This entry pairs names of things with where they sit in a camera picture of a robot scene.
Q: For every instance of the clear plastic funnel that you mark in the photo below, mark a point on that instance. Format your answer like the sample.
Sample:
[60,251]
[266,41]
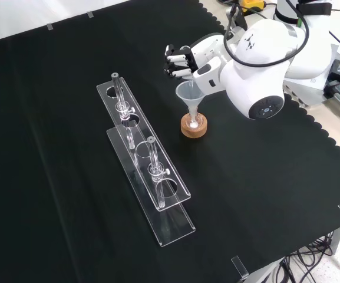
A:
[187,95]

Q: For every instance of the black bench cloth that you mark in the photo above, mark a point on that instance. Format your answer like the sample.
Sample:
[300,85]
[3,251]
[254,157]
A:
[246,177]

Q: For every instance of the glass round-bottom flask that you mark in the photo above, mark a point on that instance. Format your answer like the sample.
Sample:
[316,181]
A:
[194,123]

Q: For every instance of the clear weighing funnel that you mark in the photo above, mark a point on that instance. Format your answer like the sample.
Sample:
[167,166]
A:
[191,82]

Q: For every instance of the clear acrylic funnel stand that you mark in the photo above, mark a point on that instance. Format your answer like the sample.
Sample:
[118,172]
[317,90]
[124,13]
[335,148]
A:
[174,227]

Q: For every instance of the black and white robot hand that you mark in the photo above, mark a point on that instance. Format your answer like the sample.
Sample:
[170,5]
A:
[208,73]

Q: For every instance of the yellow stop button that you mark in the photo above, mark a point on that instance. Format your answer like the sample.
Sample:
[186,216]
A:
[252,4]

